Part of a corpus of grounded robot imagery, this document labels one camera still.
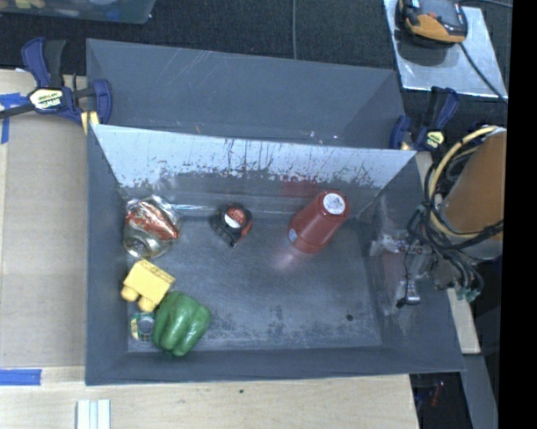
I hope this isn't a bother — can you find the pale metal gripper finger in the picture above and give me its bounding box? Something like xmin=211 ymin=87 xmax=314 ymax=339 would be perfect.
xmin=395 ymin=258 xmax=428 ymax=309
xmin=369 ymin=232 xmax=424 ymax=260

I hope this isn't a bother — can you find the red-brown plastic cup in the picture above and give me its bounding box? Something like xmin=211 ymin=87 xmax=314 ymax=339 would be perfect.
xmin=286 ymin=187 xmax=352 ymax=258

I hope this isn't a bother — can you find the grey metal bin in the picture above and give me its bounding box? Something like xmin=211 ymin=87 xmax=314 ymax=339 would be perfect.
xmin=74 ymin=39 xmax=478 ymax=400

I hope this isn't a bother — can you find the black and orange tape measure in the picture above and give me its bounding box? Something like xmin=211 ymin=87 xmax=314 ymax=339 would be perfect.
xmin=208 ymin=201 xmax=255 ymax=250

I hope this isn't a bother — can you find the green toy bell pepper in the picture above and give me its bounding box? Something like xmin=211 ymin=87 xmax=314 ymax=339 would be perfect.
xmin=151 ymin=289 xmax=213 ymax=360

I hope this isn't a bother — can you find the clear glass jar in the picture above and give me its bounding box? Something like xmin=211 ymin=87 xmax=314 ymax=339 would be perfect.
xmin=122 ymin=194 xmax=185 ymax=261

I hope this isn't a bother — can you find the yellow toy block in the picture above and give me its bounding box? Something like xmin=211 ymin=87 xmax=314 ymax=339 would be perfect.
xmin=119 ymin=258 xmax=178 ymax=315

